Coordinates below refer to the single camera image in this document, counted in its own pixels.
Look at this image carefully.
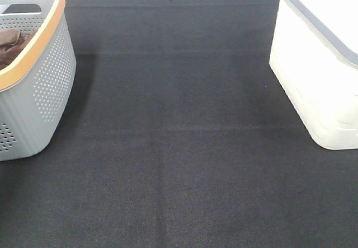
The white storage box grey lid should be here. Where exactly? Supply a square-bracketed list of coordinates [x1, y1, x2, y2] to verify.
[269, 0, 357, 150]

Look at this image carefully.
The brown cloth in basket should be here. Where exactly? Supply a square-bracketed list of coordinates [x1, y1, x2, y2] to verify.
[1, 29, 37, 70]

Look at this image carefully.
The grey perforated laundry basket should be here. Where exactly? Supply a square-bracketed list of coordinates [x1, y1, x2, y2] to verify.
[1, 0, 76, 161]

